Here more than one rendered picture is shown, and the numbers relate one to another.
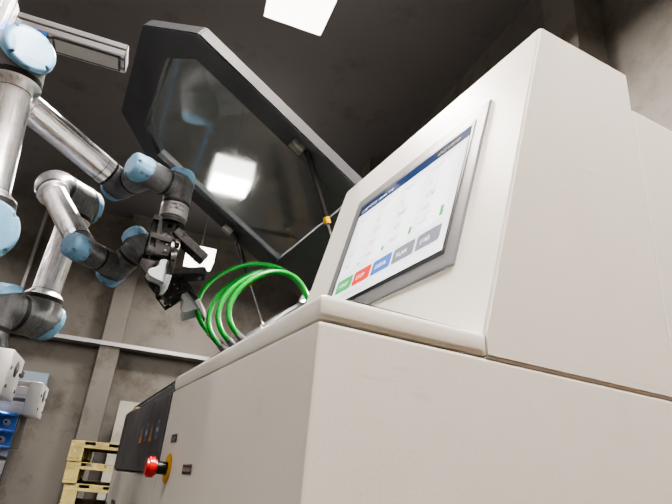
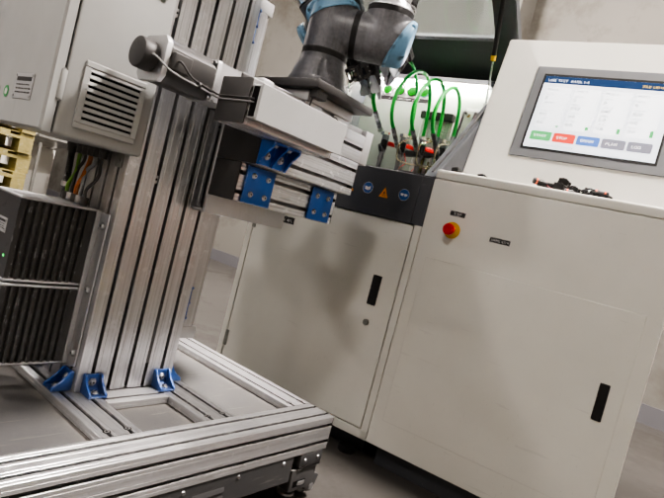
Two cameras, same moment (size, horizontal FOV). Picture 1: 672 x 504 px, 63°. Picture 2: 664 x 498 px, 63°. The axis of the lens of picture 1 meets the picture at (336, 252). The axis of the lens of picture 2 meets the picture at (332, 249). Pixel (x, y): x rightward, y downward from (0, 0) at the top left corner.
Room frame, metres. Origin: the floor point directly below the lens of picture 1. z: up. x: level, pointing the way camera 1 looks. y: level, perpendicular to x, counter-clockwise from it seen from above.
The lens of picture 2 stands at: (-0.12, 1.47, 0.73)
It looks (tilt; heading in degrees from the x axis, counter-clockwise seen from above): 3 degrees down; 327
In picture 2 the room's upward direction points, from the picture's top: 14 degrees clockwise
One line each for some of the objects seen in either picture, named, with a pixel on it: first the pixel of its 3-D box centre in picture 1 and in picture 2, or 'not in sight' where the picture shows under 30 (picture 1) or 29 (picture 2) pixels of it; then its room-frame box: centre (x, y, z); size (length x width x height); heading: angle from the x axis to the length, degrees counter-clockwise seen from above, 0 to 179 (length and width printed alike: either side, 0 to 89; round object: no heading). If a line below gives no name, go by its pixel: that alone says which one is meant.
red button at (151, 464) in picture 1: (156, 467); (450, 229); (1.07, 0.29, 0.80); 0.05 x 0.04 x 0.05; 25
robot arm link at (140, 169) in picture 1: (145, 174); not in sight; (1.29, 0.53, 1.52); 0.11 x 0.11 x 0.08; 51
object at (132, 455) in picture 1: (146, 438); (340, 184); (1.50, 0.44, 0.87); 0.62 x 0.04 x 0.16; 25
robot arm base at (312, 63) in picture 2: not in sight; (319, 73); (1.11, 0.83, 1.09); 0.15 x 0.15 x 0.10
